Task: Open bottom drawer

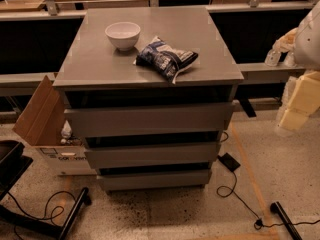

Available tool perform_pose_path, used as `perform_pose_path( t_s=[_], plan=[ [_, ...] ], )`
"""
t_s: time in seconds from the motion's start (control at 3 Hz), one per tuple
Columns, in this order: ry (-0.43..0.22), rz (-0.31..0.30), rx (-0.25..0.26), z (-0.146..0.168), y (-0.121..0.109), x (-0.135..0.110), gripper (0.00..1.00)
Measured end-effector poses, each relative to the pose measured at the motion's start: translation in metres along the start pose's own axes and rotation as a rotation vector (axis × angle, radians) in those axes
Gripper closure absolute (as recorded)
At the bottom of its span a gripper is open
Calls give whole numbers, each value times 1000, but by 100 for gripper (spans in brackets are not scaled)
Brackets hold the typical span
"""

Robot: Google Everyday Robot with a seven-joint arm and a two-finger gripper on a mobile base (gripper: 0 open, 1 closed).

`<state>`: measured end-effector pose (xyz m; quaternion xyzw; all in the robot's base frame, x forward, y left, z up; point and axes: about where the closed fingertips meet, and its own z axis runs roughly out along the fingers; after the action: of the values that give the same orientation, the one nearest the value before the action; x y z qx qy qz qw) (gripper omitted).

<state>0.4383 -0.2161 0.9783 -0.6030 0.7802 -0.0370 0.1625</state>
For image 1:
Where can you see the grey drawer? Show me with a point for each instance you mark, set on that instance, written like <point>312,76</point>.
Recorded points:
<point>150,155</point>
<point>154,180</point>
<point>147,120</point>

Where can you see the right clear pump bottle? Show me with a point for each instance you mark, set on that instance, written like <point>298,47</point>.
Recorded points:
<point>289,60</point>

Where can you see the grey metal rail shelf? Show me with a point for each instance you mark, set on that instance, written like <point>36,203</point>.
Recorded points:
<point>34,44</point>

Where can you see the black stand leg right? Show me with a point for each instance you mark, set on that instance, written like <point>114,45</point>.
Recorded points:
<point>276,208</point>

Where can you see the blue white snack bag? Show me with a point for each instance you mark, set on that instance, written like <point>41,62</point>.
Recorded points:
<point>165,60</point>

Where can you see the black stand base left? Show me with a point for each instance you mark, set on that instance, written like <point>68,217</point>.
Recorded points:
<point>51,214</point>

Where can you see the left clear pump bottle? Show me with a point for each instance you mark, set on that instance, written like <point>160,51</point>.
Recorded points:
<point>272,58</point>

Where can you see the black power adapter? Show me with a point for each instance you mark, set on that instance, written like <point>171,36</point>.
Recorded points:
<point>229,162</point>

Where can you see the white bottle in box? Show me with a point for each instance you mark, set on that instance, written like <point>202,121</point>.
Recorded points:
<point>66,131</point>

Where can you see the open cardboard box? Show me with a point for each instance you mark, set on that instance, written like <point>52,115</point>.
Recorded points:
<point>40,125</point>

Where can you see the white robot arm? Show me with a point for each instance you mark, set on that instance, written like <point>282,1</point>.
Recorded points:
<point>304,43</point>

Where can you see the grey drawer cabinet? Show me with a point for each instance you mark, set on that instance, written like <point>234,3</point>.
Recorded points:
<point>98,75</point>

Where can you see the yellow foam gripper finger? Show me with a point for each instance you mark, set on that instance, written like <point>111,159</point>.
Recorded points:
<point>303,102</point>

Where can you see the clear pump bottle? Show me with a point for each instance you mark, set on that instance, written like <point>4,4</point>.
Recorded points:
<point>272,58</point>
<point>289,60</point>

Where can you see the grey bottom drawer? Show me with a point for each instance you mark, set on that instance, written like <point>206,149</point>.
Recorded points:
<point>154,180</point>

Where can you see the white ceramic bowl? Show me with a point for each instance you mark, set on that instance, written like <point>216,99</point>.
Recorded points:
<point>123,35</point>

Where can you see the grey middle drawer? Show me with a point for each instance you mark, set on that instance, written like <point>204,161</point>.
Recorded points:
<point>150,155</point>

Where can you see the grey top drawer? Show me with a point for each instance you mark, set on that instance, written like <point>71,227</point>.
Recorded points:
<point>147,120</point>

